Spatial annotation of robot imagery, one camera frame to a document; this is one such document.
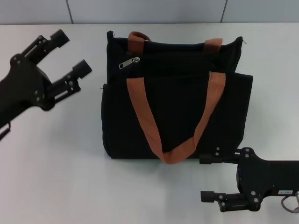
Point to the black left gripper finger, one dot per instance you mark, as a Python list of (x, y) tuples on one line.
[(69, 82), (47, 43)]

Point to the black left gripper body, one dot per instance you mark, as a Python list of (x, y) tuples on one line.
[(22, 88)]

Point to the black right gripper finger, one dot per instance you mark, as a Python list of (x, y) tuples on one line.
[(210, 159), (230, 201)]

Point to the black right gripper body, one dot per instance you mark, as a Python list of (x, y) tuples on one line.
[(261, 175)]

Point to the silver metal zipper pull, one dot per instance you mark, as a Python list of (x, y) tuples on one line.
[(128, 62)]

